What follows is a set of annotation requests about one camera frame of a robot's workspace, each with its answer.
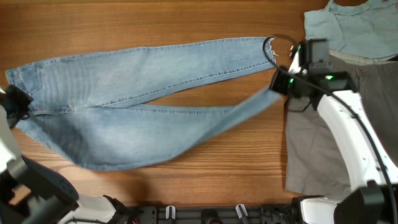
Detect light blue denim jeans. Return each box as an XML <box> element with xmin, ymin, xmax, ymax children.
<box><xmin>6</xmin><ymin>37</ymin><xmax>280</xmax><ymax>171</ymax></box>

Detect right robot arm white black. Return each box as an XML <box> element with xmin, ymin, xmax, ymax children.
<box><xmin>270</xmin><ymin>68</ymin><xmax>397</xmax><ymax>223</ymax></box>

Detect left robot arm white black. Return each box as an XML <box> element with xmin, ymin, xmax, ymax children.
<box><xmin>1</xmin><ymin>85</ymin><xmax>129</xmax><ymax>224</ymax></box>

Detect grey shorts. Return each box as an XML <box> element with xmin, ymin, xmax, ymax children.
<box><xmin>285</xmin><ymin>57</ymin><xmax>397</xmax><ymax>200</ymax></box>

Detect light teal shirt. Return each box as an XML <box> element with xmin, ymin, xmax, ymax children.
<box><xmin>304</xmin><ymin>0</ymin><xmax>397</xmax><ymax>59</ymax></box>

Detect black mounting rail base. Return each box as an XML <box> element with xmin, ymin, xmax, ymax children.
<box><xmin>125</xmin><ymin>204</ymin><xmax>304</xmax><ymax>224</ymax></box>

